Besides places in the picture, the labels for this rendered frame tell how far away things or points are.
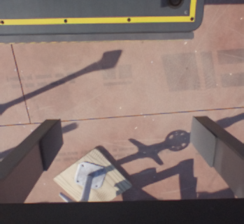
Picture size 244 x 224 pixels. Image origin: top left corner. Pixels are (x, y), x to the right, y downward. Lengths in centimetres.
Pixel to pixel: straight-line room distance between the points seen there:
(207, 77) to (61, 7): 68
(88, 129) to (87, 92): 19
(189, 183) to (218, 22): 83
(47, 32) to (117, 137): 60
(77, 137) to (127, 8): 66
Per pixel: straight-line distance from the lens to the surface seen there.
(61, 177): 107
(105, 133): 90
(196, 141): 17
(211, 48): 90
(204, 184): 118
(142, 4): 50
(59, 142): 17
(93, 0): 50
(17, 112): 99
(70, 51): 83
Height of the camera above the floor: 80
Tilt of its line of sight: 74 degrees down
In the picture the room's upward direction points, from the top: 178 degrees clockwise
